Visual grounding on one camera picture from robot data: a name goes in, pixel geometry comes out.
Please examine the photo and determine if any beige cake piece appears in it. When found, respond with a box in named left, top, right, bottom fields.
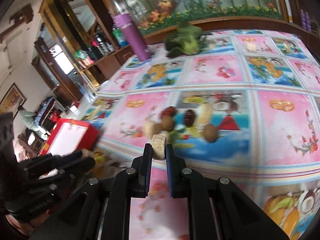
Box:
left=151, top=134, right=167, bottom=160
left=143, top=121, right=162, bottom=139

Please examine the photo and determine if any brown longan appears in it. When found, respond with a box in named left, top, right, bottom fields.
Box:
left=161, top=116, right=175, bottom=132
left=203, top=124, right=219, bottom=142

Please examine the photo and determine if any dark jujube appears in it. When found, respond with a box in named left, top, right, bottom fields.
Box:
left=183, top=109, right=196, bottom=127

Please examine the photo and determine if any red white box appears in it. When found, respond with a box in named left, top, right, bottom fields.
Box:
left=40, top=119, right=99, bottom=156

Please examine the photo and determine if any red jujube top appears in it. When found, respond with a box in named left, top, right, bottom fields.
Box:
left=160, top=106, right=177, bottom=119

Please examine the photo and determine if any colourful fruit print tablecloth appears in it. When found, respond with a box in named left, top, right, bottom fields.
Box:
left=81, top=29, right=319, bottom=239

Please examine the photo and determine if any black thermos jug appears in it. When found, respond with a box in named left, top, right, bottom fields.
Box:
left=94, top=33, right=113, bottom=55

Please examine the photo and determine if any green bok choy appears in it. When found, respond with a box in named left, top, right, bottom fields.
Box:
left=164, top=22, right=206, bottom=59

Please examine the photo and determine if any green plastic bottle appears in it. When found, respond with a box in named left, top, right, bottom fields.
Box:
left=112, top=25, right=128, bottom=47

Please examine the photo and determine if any purple thermos bottle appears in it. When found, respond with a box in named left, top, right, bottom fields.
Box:
left=113, top=14, right=151, bottom=61

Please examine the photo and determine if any small white cube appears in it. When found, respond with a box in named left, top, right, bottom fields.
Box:
left=246, top=42, right=257, bottom=53

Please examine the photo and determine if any purple bottles pair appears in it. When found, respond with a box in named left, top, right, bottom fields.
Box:
left=300, top=9, right=312, bottom=32

